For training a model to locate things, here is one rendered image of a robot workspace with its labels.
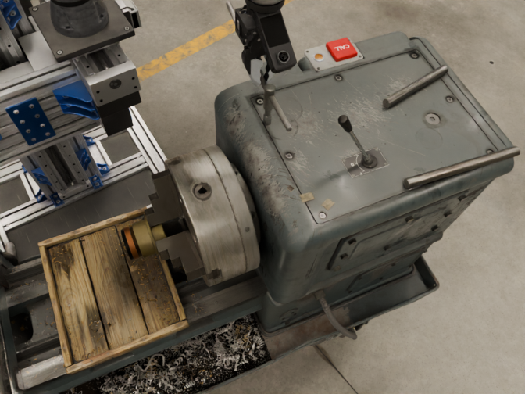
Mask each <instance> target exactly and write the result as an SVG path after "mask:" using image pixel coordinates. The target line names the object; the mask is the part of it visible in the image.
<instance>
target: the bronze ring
mask: <svg viewBox="0 0 525 394"><path fill-rule="evenodd" d="M120 232H121V235H122V239H123V243H124V245H125V247H126V250H127V253H128V256H129V257H130V259H131V260H136V259H138V258H140V256H143V257H144V258H145V257H148V256H151V255H154V254H157V255H159V251H158V249H157V246H156V243H155V242H156V241H159V240H162V239H164V238H166V233H165V231H164V228H163V225H162V223H161V224H157V225H155V226H151V227H149V224H148V220H147V217H144V220H141V221H138V222H136V223H133V224H132V227H125V228H124V229H122V230H120Z"/></svg>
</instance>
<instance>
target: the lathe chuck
mask: <svg viewBox="0 0 525 394"><path fill-rule="evenodd" d="M174 160H180V163H179V164H176V165H173V164H172V165H169V170H170V174H171V177H172V179H173V184H174V187H175V189H176V192H177V196H178V199H179V202H180V206H181V209H182V211H183V216H182V217H179V218H180V219H181V218H185V219H186V221H187V225H188V228H189V231H190V233H191V237H192V239H193V241H194V244H195V246H196V249H197V250H198V254H199V256H200V258H201V261H202V264H203V266H204V268H205V271H206V273H207V274H210V273H212V270H215V269H217V268H218V270H220V276H219V277H218V278H215V279H213V278H212V279H209V280H208V278H207V276H206V275H204V276H202V277H203V279H204V281H205V283H206V284H207V285H208V286H209V287H210V286H213V285H216V284H219V283H220V282H223V281H226V280H228V279H231V278H234V277H237V276H238V275H241V274H244V273H245V271H246V260H245V251H244V247H243V244H242V240H241V235H240V232H239V229H238V225H237V221H236V219H235V216H234V212H233V210H232V207H231V205H230V201H229V199H228V197H227V193H226V191H225V189H224V186H223V183H222V181H221V180H220V176H219V174H218V173H217V171H216V168H215V167H214V165H213V162H212V161H211V159H210V158H209V156H208V155H207V153H206V152H205V151H204V150H202V149H199V150H196V151H193V152H189V153H186V154H183V155H181V156H176V157H173V158H171V159H166V160H165V162H164V167H165V170H168V167H167V165H166V164H167V163H171V161H174ZM199 184H206V185H208V186H209V188H210V195H209V196H208V197H207V198H204V199H200V198H199V197H197V196H196V195H195V188H196V187H197V186H198V185H199Z"/></svg>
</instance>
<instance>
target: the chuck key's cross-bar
mask: <svg viewBox="0 0 525 394"><path fill-rule="evenodd" d="M226 5H227V8H228V10H229V12H230V15H231V17H232V20H233V21H234V25H235V11H234V7H233V6H232V4H231V2H230V1H229V2H227V3H226ZM260 73H261V70H260ZM260 80H261V81H262V83H261V85H262V88H263V90H264V89H265V85H266V84H267V83H266V81H265V79H264V77H263V75H262V73H261V77H260ZM269 100H270V102H271V103H272V105H273V107H274V109H275V110H276V112H277V115H278V116H279V117H280V120H281V122H282V123H283V125H284V127H285V129H286V130H287V131H291V130H292V127H291V125H290V124H289V122H288V119H287V118H286V116H285V115H284V113H283V111H282V109H281V108H280V106H279V104H278V102H277V100H276V99H275V97H274V95H272V96H270V97H269Z"/></svg>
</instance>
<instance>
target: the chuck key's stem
mask: <svg viewBox="0 0 525 394"><path fill-rule="evenodd" d="M275 88H276V87H275V85H274V84H266V85H265V89H264V100H263V108H264V110H265V113H264V114H263V123H264V124H265V126H267V125H270V124H271V119H272V116H271V110H272V109H273V105H272V103H271V102H270V100H269V97H270V96H272V95H274V96H275Z"/></svg>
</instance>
